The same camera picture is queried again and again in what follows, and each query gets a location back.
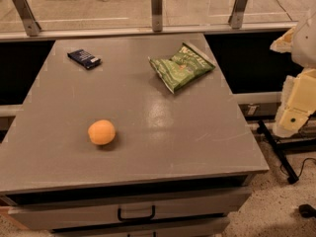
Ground black floor cable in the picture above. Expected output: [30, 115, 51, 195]
[279, 157, 316, 180]

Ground grey lower drawer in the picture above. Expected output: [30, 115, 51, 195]
[51, 217, 229, 237]

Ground black drawer handle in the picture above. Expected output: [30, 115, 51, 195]
[117, 205, 156, 222]

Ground grey upper drawer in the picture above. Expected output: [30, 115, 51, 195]
[9, 187, 251, 230]

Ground middle metal railing bracket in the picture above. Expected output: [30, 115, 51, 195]
[151, 0, 163, 32]

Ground left metal railing bracket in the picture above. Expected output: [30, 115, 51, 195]
[12, 0, 41, 37]

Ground grey drawer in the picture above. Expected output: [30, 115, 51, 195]
[9, 187, 251, 230]
[51, 217, 229, 237]

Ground black object on floor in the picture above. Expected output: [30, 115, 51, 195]
[298, 204, 316, 218]

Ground orange fruit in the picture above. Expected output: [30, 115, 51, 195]
[88, 119, 116, 145]

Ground dark blue snack box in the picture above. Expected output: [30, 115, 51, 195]
[67, 49, 101, 70]

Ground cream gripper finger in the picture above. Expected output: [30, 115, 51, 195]
[273, 68, 316, 138]
[270, 28, 295, 53]

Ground black metal stand leg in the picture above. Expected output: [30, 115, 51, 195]
[257, 120, 299, 184]

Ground green jalapeno chip bag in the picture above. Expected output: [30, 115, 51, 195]
[148, 42, 215, 94]

